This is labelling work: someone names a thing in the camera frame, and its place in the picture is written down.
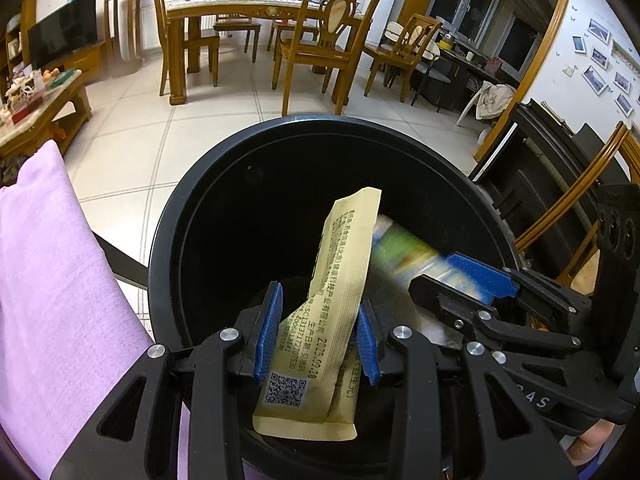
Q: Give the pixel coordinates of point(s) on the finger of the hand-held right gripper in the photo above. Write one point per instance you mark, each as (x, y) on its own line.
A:
(480, 275)
(450, 305)

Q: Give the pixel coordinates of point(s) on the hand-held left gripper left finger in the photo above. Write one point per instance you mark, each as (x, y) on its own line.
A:
(267, 332)

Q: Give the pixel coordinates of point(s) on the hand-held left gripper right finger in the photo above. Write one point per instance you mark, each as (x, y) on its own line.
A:
(367, 345)

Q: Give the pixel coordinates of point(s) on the green blue snack packet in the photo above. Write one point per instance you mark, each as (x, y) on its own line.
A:
(405, 250)

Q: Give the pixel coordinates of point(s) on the yellow sachet packet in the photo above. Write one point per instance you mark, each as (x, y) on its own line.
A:
(340, 270)

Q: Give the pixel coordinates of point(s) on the black round trash bin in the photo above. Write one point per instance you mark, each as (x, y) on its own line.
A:
(225, 210)

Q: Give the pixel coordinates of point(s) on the wooden dining chair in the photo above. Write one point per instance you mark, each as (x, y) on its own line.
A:
(200, 40)
(575, 200)
(237, 25)
(290, 25)
(330, 25)
(410, 42)

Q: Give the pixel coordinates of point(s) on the white plastic chair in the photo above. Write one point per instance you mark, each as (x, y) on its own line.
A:
(487, 102)

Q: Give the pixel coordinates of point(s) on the black desk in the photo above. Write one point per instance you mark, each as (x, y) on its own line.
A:
(450, 80)

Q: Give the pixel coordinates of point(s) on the purple blanket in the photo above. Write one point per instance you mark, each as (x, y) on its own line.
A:
(50, 285)

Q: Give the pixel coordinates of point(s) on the white cushioned chair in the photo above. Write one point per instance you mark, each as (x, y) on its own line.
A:
(397, 32)

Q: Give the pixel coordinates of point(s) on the wooden coffee table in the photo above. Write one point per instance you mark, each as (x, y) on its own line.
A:
(45, 115)

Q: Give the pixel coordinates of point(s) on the wooden dining table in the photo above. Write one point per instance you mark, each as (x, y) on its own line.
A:
(225, 10)

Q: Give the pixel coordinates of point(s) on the wooden television cabinet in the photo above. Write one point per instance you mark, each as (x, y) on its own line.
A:
(85, 62)

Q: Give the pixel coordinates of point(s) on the white radiator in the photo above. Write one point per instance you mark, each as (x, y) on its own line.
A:
(152, 25)

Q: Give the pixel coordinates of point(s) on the clutter of small table items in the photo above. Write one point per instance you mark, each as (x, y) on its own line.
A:
(25, 92)

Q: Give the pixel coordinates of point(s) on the black flat television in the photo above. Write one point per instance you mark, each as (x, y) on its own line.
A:
(62, 27)

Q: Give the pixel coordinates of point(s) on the wooden shelf unit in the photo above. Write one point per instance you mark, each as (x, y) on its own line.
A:
(15, 35)

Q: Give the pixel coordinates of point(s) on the white light switch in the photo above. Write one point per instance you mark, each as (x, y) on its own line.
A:
(567, 69)

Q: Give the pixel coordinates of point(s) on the group of wall photo frames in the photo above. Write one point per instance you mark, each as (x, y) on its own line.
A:
(597, 30)

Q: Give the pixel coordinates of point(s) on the wooden door frame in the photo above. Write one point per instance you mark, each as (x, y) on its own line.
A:
(557, 35)

